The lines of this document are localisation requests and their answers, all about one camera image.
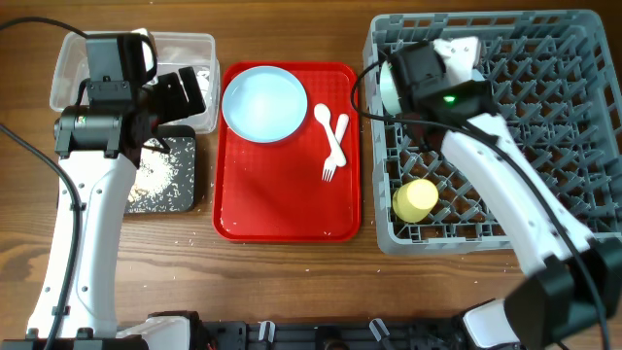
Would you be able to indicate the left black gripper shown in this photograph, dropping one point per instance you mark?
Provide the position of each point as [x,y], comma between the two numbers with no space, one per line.
[176,107]

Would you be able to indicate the green bowl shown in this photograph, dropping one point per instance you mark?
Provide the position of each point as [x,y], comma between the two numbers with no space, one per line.
[388,90]

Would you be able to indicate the yellow cup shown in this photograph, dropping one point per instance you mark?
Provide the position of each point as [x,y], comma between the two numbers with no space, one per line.
[414,201]

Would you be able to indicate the rice and food scraps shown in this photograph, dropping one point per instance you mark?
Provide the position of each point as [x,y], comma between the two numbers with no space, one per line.
[155,177]

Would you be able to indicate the light blue plate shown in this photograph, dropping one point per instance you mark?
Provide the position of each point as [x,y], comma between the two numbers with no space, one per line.
[265,104]

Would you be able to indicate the white plastic spoon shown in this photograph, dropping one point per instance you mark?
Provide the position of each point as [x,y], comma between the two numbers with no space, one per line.
[322,116]

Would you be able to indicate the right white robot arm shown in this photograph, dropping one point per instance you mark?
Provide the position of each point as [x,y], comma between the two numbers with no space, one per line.
[573,280]

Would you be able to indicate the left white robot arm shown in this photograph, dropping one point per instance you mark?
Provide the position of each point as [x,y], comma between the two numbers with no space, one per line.
[99,145]

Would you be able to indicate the clear plastic waste bin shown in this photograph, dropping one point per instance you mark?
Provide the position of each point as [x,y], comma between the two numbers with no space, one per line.
[174,51]

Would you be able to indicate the black food waste tray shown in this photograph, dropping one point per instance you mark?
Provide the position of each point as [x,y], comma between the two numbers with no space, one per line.
[170,185]

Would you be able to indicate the grey dishwasher rack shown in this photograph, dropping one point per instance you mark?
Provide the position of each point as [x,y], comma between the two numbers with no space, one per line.
[553,79]

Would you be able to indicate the crumpled white tissue right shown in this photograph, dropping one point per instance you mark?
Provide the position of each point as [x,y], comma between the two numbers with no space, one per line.
[203,79]

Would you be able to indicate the red serving tray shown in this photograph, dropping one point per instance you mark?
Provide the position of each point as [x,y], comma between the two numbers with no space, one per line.
[291,190]

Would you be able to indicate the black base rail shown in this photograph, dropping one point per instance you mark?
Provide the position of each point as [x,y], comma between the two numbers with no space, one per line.
[434,334]

